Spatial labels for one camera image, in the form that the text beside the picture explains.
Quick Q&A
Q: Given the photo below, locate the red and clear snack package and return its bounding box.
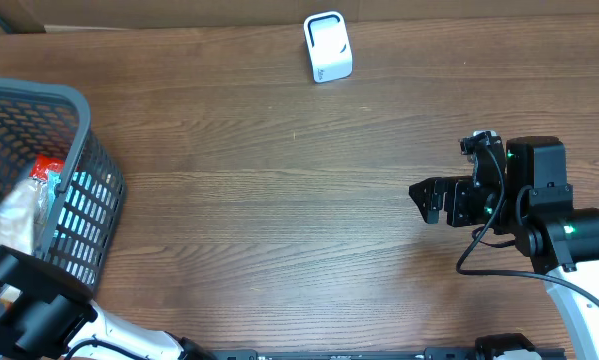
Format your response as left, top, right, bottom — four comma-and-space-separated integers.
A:
29, 154, 65, 182

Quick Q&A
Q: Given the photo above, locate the beige paper pouch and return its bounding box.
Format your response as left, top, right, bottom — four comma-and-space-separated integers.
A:
0, 178, 51, 255

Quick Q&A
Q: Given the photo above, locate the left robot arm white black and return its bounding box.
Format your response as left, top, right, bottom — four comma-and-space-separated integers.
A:
0, 245, 215, 360

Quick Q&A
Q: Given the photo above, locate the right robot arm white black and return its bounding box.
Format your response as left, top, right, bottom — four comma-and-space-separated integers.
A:
408, 131, 599, 359

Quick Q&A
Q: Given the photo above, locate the white barcode scanner stand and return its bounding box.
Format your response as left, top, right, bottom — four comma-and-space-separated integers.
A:
303, 11, 353, 83

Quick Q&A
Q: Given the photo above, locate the grey plastic mesh basket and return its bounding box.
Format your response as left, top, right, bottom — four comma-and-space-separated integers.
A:
0, 78, 127, 290

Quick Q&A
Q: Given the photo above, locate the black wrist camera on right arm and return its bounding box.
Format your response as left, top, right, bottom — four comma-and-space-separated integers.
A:
460, 130, 506, 188

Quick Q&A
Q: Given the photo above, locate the black rail at table edge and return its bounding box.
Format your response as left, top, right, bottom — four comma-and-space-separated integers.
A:
213, 347, 568, 360

